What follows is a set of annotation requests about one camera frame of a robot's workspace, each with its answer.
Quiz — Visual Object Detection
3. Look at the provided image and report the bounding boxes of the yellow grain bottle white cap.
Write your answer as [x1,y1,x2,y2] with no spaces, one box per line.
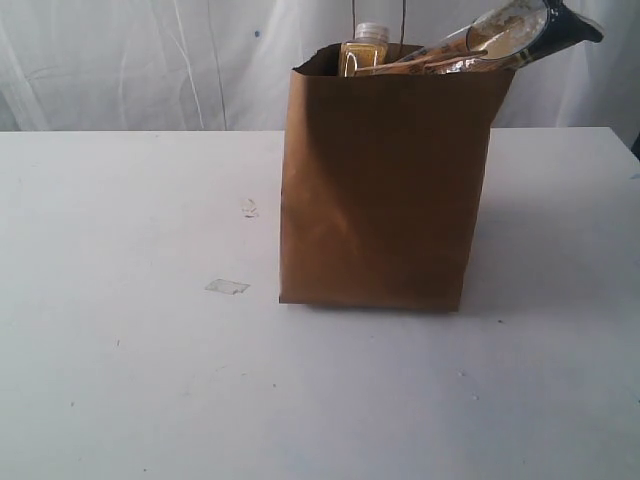
[338,22,389,78]

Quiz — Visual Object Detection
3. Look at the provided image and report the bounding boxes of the clear tape scrap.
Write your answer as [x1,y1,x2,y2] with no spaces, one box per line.
[205,278,250,296]
[241,199,259,219]

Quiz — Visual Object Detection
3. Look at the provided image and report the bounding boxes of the spaghetti packet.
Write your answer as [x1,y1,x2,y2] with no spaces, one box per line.
[357,0,606,76]

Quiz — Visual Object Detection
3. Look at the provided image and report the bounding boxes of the brown paper bag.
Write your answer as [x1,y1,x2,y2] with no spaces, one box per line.
[279,44,513,312]

